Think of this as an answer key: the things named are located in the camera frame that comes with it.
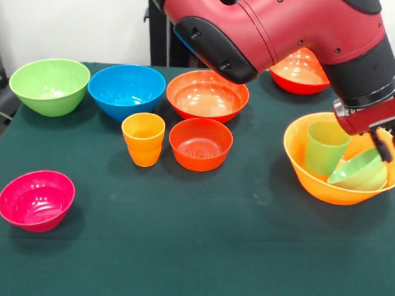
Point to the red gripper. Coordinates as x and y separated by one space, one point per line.
370 116

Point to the small green bowl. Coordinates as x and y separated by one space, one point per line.
362 174

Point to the green cup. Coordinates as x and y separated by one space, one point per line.
322 152

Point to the large orange bowl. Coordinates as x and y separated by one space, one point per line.
313 187

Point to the large red bowl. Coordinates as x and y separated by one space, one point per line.
202 99
300 73

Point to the blue bowl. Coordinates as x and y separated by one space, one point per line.
126 87

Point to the large green bowl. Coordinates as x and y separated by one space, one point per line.
48 84

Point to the pink bowl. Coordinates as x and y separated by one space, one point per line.
35 200

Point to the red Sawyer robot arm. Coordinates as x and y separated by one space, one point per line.
286 27

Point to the small red bowl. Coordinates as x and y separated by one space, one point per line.
201 145

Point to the dark green table cloth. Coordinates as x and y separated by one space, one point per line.
181 235

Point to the orange cup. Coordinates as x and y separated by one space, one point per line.
143 143

